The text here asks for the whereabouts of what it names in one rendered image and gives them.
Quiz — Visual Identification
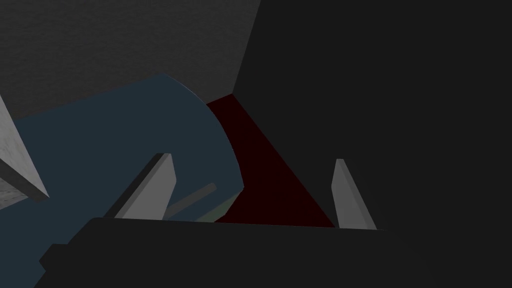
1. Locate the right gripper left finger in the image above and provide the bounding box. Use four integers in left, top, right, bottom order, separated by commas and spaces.
103, 152, 177, 221

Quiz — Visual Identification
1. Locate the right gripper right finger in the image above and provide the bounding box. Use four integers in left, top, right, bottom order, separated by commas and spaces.
330, 158, 379, 231

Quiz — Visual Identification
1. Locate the dark blue rounded slab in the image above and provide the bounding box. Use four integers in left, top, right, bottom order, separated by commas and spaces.
0, 73, 245, 288

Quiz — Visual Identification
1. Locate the grey angular block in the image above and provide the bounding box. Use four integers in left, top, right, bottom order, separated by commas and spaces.
0, 95, 51, 211

